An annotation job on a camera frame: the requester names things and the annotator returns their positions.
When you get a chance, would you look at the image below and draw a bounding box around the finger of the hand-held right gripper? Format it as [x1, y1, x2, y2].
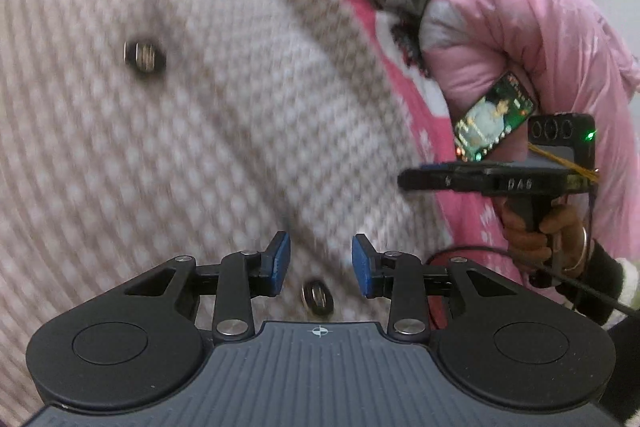
[398, 162, 483, 194]

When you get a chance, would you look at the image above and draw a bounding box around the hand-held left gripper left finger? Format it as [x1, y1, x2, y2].
[124, 231, 292, 343]

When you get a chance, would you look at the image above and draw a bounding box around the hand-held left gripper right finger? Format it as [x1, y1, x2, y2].
[351, 233, 518, 343]

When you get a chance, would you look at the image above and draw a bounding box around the pink checkered knit cardigan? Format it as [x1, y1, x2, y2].
[0, 0, 453, 413]

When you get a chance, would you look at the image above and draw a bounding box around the person's right forearm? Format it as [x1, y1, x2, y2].
[565, 241, 640, 328]

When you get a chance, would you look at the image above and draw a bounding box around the person's right hand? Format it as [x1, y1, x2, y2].
[501, 202, 591, 279]

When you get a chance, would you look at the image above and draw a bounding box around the smartphone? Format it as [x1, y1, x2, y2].
[452, 71, 537, 162]

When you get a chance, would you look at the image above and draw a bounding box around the pink padded jacket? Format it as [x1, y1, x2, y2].
[419, 0, 640, 260]

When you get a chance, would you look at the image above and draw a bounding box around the pink floral blanket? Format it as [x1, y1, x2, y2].
[307, 0, 506, 268]

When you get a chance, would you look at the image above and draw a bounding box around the person's dark clothing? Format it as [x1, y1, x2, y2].
[602, 319, 640, 425]

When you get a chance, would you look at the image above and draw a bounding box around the yellow cable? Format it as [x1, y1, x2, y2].
[529, 143, 601, 182]

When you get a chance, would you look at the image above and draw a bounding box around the black cable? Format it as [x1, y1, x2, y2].
[425, 246, 640, 314]

